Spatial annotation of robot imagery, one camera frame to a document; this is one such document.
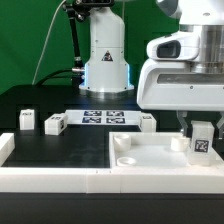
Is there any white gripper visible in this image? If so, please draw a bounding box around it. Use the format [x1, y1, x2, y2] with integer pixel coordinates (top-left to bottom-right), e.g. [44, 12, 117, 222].
[137, 59, 224, 139]

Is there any white square tabletop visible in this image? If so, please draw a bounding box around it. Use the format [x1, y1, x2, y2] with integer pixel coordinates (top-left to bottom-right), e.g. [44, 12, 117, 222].
[109, 132, 215, 169]

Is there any white U-shaped fence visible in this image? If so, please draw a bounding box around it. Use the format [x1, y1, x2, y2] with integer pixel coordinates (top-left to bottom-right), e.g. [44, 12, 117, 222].
[0, 133, 224, 194]

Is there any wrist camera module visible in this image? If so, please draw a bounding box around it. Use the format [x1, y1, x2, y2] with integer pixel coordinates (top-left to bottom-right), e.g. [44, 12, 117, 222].
[147, 31, 200, 61]

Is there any white marker base plate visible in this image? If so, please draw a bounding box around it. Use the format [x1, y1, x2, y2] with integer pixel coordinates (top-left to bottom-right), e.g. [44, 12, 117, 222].
[65, 110, 141, 125]

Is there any black cable bundle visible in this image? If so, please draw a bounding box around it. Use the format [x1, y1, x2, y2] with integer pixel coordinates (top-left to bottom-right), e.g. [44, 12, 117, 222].
[35, 67, 88, 87]

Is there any black camera stand pole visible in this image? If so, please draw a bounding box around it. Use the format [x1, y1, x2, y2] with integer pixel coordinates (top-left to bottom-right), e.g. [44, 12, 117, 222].
[63, 0, 114, 68]

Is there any grey cable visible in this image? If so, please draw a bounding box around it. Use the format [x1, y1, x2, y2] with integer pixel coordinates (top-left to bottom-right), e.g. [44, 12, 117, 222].
[31, 0, 68, 86]

